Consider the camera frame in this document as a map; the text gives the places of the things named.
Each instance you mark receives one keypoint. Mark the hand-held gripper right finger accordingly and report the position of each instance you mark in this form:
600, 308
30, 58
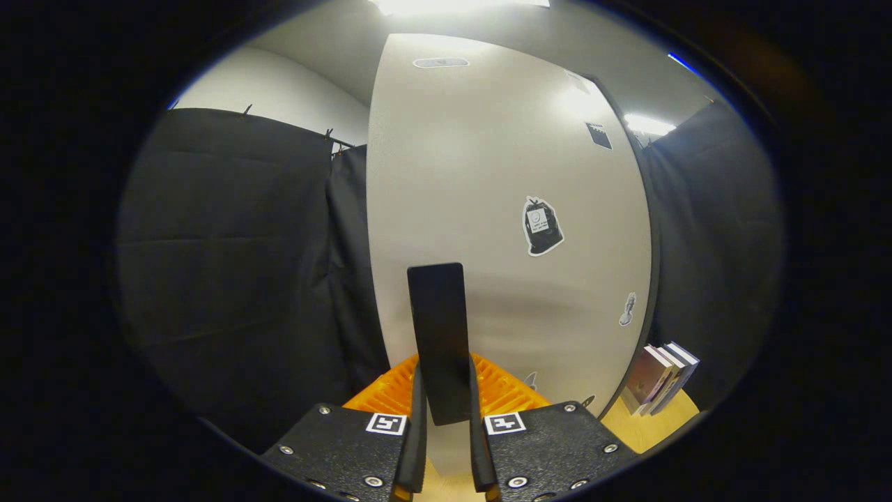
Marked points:
481, 453

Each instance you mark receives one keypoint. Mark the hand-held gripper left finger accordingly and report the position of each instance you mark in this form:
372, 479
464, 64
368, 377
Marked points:
412, 446

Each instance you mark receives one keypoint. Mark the beige cabinet door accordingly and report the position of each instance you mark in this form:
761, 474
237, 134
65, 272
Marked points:
488, 174

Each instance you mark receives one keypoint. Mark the yellow spine book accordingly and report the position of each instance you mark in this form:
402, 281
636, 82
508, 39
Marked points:
670, 376

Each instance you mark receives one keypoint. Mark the black backdrop cloth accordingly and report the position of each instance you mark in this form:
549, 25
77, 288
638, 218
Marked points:
230, 265

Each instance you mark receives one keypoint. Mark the large ceiling light panel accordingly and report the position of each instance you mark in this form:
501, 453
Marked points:
453, 5

